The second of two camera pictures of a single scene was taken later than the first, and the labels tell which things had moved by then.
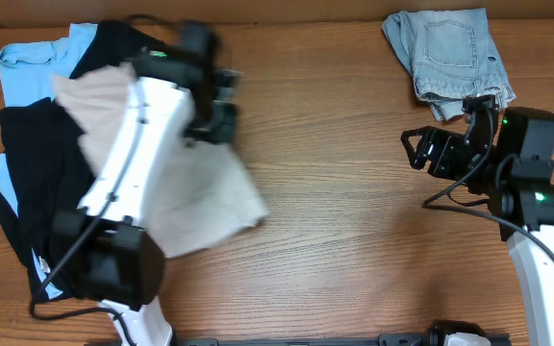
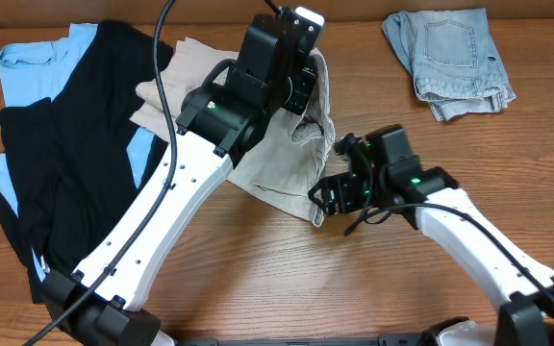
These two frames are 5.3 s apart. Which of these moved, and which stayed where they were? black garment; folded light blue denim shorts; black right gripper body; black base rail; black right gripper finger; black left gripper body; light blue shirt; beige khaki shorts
Moved: beige khaki shorts; black right gripper body; black left gripper body; black right gripper finger
Stayed: black garment; folded light blue denim shorts; light blue shirt; black base rail
